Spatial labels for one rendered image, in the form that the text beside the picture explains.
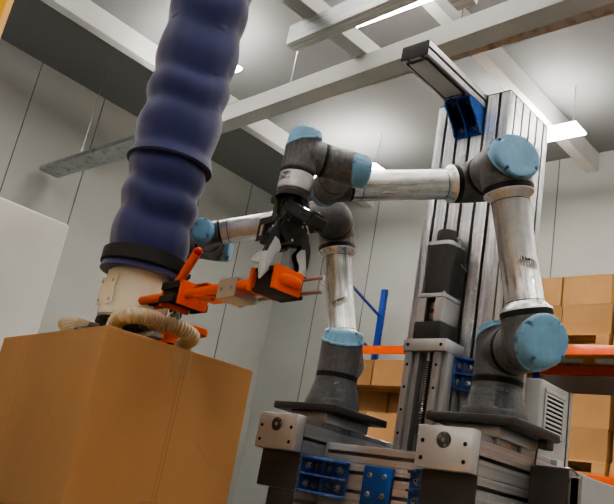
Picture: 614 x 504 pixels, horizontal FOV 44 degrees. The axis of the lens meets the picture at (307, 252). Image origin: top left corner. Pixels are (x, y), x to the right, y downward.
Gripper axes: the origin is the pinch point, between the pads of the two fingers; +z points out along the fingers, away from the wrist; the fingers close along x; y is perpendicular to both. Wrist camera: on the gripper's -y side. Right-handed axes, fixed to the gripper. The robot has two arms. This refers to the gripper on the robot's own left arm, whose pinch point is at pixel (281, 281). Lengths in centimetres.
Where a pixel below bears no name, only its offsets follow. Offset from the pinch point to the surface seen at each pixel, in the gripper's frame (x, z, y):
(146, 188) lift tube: 9, -28, 54
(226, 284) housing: 3.4, 0.4, 14.3
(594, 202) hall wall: -804, -433, 391
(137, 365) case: 10.8, 20.0, 30.0
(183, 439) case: -4.9, 32.7, 29.9
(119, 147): -258, -341, 729
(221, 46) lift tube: 1, -75, 49
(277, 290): 2.5, 3.0, -2.7
